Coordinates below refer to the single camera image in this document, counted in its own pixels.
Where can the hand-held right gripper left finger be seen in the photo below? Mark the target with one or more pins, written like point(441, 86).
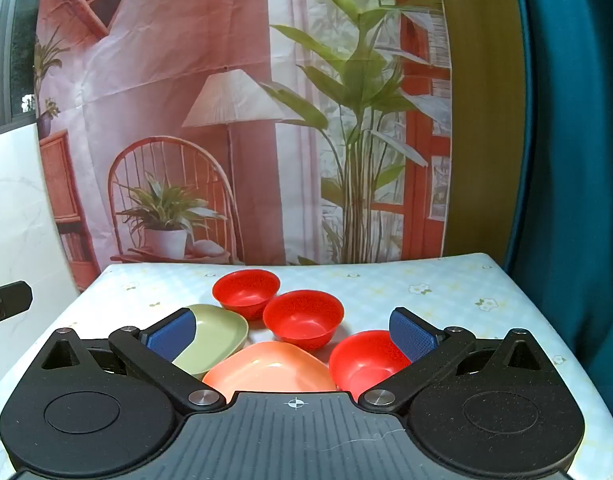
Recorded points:
point(171, 335)

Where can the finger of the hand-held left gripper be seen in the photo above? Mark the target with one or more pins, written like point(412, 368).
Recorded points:
point(11, 300)

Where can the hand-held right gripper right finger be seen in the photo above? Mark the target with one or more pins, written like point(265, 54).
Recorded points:
point(411, 332)

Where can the green square plate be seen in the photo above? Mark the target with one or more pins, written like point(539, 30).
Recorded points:
point(216, 335)

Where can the red plastic bowl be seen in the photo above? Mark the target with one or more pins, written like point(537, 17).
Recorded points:
point(246, 290)
point(361, 365)
point(301, 317)

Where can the orange square plate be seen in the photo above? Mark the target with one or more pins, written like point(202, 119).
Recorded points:
point(266, 367)

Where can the floral tablecloth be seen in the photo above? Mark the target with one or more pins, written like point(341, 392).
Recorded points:
point(436, 280)

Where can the printed backdrop cloth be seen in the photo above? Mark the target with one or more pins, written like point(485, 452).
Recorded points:
point(266, 185)

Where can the teal curtain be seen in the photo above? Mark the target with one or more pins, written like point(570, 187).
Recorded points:
point(576, 160)

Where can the dark window frame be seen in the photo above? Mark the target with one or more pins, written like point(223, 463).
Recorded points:
point(6, 35)

